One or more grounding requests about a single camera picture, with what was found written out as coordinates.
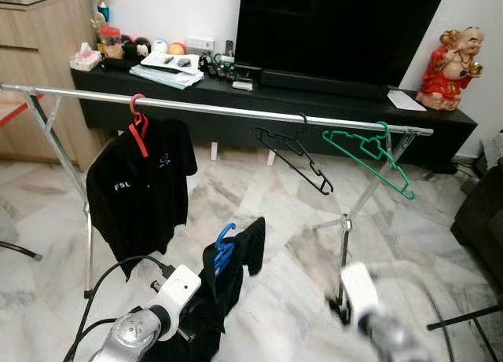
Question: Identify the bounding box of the red laughing Buddha statue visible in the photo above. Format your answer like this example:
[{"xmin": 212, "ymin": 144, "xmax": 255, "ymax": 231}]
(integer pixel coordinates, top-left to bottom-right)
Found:
[{"xmin": 415, "ymin": 26, "xmax": 486, "ymax": 112}]

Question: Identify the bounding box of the red lid jar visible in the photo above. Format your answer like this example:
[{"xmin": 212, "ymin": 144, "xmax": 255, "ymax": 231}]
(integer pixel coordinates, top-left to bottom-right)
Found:
[{"xmin": 98, "ymin": 26, "xmax": 125, "ymax": 60}]

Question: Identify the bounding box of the black polo shirt white print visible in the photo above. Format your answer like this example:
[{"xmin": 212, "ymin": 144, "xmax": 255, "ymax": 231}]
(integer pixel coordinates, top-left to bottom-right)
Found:
[{"xmin": 85, "ymin": 117, "xmax": 199, "ymax": 280}]

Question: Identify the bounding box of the white paper sheet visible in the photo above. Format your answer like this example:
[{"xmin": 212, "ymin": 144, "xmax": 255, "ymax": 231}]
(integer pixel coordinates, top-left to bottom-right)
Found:
[{"xmin": 387, "ymin": 89, "xmax": 427, "ymax": 112}]

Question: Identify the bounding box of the green plastic hanger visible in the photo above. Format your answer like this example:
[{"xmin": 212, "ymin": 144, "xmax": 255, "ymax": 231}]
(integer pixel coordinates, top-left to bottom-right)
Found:
[{"xmin": 321, "ymin": 122, "xmax": 416, "ymax": 200}]

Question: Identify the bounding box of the pink tissue box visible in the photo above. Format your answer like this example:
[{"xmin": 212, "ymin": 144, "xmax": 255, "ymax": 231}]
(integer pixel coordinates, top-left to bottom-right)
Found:
[{"xmin": 68, "ymin": 42, "xmax": 103, "ymax": 71}]

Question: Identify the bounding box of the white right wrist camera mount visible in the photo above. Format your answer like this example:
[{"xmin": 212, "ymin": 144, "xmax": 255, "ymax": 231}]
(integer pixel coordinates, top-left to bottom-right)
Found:
[{"xmin": 340, "ymin": 261, "xmax": 382, "ymax": 331}]

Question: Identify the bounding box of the silver metal clothes rack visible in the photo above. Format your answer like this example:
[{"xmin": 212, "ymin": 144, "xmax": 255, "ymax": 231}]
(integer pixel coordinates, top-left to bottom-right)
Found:
[{"xmin": 0, "ymin": 82, "xmax": 435, "ymax": 316}]

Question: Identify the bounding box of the white paper stack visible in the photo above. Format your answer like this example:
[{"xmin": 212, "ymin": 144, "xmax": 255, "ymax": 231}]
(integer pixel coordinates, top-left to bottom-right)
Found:
[{"xmin": 130, "ymin": 52, "xmax": 205, "ymax": 90}]

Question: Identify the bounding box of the black shirt green logo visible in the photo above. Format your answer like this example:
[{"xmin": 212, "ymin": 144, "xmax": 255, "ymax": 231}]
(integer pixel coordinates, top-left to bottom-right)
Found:
[{"xmin": 141, "ymin": 217, "xmax": 266, "ymax": 362}]

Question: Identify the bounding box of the blue plastic hanger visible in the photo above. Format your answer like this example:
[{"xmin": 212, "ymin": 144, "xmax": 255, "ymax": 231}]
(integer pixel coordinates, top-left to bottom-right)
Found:
[{"xmin": 214, "ymin": 222, "xmax": 237, "ymax": 276}]

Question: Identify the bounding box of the black plastic hanger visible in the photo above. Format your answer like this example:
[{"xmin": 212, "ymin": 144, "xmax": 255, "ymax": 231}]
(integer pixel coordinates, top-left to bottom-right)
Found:
[{"xmin": 254, "ymin": 113, "xmax": 335, "ymax": 196}]

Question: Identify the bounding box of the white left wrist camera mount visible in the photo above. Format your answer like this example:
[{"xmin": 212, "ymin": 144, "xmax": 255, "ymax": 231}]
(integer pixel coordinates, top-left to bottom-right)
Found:
[{"xmin": 149, "ymin": 264, "xmax": 203, "ymax": 321}]

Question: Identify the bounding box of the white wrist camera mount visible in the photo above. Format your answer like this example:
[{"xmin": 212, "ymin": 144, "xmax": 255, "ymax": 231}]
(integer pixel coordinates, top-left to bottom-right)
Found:
[
  {"xmin": 149, "ymin": 264, "xmax": 203, "ymax": 321},
  {"xmin": 340, "ymin": 261, "xmax": 382, "ymax": 331}
]

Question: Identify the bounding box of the red plastic hanger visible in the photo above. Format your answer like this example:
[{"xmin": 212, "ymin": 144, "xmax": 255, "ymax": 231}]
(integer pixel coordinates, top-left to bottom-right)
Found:
[{"xmin": 127, "ymin": 93, "xmax": 150, "ymax": 159}]

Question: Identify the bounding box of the black soundbar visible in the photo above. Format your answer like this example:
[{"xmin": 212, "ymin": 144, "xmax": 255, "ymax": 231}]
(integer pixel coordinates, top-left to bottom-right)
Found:
[{"xmin": 259, "ymin": 69, "xmax": 390, "ymax": 101}]

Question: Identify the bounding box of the green white mug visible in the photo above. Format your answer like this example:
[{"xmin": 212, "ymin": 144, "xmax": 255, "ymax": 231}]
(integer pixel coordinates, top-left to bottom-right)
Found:
[{"xmin": 214, "ymin": 54, "xmax": 235, "ymax": 74}]

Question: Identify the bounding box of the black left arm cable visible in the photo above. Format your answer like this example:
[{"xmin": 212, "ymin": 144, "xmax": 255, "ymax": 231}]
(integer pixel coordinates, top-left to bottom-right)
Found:
[{"xmin": 63, "ymin": 256, "xmax": 175, "ymax": 362}]

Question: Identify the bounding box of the light wooden cabinet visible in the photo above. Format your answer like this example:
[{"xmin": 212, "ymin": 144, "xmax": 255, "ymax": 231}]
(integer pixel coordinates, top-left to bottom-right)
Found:
[{"xmin": 0, "ymin": 0, "xmax": 107, "ymax": 163}]

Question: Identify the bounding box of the white wall socket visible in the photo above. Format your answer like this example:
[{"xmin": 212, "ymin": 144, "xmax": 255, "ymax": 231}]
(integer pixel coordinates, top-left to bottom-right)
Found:
[{"xmin": 185, "ymin": 36, "xmax": 215, "ymax": 53}]

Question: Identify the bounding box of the black flat television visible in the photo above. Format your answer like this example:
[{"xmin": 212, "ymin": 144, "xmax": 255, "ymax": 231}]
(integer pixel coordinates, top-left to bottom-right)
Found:
[{"xmin": 234, "ymin": 0, "xmax": 449, "ymax": 86}]

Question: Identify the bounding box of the black TV console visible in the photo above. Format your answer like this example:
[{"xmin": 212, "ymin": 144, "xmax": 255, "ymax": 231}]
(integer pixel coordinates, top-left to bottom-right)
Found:
[{"xmin": 71, "ymin": 64, "xmax": 478, "ymax": 173}]

